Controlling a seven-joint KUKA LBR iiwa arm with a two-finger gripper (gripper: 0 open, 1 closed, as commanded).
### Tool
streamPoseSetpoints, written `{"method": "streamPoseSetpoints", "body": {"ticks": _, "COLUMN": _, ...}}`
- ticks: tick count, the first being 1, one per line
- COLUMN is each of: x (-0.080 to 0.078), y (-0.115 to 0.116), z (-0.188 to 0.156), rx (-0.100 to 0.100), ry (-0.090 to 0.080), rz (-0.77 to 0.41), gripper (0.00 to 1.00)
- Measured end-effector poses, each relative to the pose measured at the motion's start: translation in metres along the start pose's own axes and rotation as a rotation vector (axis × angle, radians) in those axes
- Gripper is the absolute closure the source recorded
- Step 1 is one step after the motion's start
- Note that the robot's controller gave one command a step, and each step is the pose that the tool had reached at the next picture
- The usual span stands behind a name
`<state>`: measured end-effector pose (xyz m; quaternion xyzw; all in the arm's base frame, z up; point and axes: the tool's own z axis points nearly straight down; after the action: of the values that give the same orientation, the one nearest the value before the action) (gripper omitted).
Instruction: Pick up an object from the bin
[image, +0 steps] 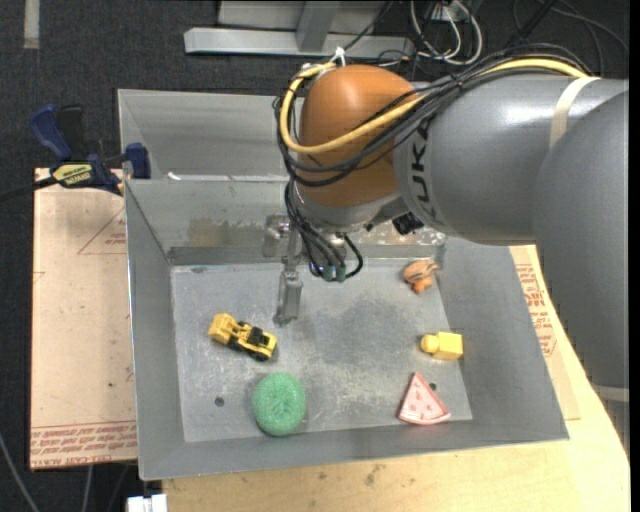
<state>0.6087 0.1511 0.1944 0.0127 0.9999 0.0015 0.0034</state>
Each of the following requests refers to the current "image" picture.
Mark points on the yellow toy loader truck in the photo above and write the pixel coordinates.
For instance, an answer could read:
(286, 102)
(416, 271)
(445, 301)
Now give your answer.
(243, 336)

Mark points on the brown cardboard board, red print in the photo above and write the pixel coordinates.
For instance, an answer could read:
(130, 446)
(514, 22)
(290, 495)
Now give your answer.
(80, 310)

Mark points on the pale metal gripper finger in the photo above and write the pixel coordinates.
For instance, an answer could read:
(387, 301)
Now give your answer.
(296, 300)
(283, 300)

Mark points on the pink toy watermelon slice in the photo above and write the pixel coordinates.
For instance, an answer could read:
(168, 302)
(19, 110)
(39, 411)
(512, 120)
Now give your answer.
(421, 404)

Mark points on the orange toy tiger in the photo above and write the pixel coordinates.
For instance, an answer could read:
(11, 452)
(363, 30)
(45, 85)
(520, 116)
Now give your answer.
(419, 275)

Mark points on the grey metal bin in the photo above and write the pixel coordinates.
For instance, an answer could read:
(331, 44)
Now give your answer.
(350, 325)

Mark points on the green mesh scrubber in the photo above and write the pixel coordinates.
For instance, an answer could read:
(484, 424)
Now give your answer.
(278, 404)

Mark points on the yellow toy block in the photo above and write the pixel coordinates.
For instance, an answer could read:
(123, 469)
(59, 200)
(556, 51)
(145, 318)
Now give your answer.
(445, 346)

